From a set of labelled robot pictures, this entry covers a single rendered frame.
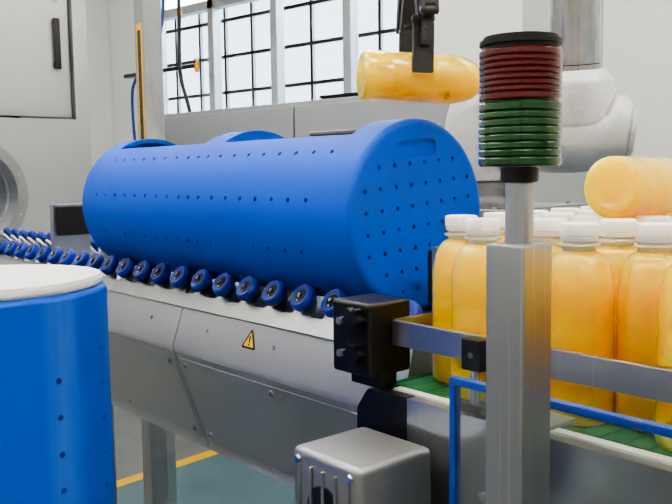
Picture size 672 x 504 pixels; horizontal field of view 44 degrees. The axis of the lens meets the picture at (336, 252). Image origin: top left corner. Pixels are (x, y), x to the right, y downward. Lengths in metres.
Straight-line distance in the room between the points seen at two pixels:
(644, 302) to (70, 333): 0.62
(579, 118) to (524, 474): 1.15
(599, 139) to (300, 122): 1.91
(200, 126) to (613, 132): 2.52
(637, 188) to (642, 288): 0.15
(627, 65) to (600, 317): 3.26
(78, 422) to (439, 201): 0.61
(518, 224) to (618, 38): 3.47
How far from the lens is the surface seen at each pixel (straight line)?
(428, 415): 0.95
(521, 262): 0.65
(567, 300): 0.85
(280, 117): 3.55
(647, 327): 0.86
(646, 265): 0.86
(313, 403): 1.27
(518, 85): 0.64
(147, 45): 2.58
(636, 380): 0.81
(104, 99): 6.86
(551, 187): 2.98
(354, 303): 1.00
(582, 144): 1.76
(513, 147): 0.64
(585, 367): 0.84
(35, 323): 0.97
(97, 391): 1.05
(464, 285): 0.93
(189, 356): 1.54
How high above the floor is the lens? 1.16
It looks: 6 degrees down
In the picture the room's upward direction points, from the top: 1 degrees counter-clockwise
